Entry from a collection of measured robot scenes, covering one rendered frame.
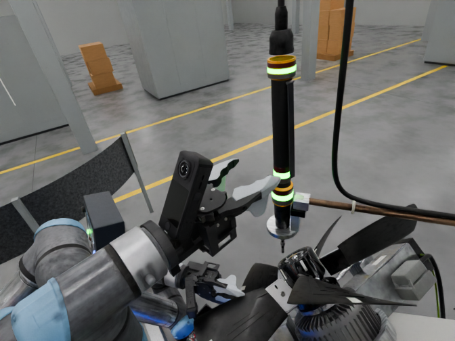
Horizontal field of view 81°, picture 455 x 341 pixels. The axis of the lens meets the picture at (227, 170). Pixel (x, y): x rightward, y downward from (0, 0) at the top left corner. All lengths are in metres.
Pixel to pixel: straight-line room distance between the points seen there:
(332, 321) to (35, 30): 4.44
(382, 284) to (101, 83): 8.19
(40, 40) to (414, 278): 4.51
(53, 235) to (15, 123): 5.87
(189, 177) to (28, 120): 6.27
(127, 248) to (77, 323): 0.08
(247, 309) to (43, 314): 0.57
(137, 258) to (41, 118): 6.25
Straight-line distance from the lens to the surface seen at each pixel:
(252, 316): 0.80
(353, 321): 0.84
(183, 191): 0.34
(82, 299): 0.34
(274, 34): 0.43
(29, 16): 4.57
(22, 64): 6.35
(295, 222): 0.59
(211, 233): 0.38
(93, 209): 1.21
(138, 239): 0.35
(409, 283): 0.99
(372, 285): 0.97
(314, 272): 0.83
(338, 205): 0.56
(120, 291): 0.34
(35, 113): 6.51
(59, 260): 0.70
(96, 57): 8.43
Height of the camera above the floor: 1.91
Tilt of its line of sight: 33 degrees down
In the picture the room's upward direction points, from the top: 8 degrees counter-clockwise
